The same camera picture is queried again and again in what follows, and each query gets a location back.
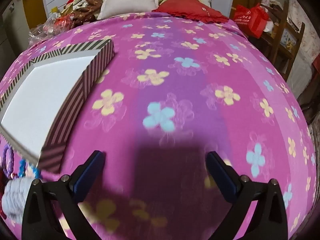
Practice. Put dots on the wooden chair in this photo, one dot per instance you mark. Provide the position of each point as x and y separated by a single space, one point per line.
298 40

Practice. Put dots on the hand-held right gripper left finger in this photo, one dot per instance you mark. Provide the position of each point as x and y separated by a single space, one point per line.
90 172

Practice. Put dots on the red plush toy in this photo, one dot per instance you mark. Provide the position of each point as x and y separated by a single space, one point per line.
71 2

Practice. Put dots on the grey refrigerator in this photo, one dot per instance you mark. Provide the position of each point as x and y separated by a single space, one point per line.
15 27

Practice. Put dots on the red ruffled pillow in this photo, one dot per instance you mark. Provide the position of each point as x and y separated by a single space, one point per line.
190 8

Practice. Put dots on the red printed packet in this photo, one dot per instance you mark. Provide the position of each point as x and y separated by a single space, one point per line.
63 21

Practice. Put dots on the brown patterned cloth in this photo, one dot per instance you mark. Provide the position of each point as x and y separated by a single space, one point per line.
87 10

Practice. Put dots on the pink floral blanket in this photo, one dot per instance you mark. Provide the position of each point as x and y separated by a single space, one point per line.
187 92

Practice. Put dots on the white pillow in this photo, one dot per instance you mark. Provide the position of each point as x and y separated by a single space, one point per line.
130 0

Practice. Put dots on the striped cardboard box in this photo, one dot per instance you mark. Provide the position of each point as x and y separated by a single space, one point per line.
50 87

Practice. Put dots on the red shopping bag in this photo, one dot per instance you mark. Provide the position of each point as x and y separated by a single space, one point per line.
250 20

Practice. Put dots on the white fluffy plush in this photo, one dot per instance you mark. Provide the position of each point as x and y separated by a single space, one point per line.
15 197

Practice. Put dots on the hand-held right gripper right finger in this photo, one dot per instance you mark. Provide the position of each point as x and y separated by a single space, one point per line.
222 173

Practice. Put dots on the yellow-capped plastic bottle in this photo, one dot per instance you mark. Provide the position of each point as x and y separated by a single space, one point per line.
54 9

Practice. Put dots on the clear plastic bag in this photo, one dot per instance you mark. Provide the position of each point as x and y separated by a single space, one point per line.
42 33

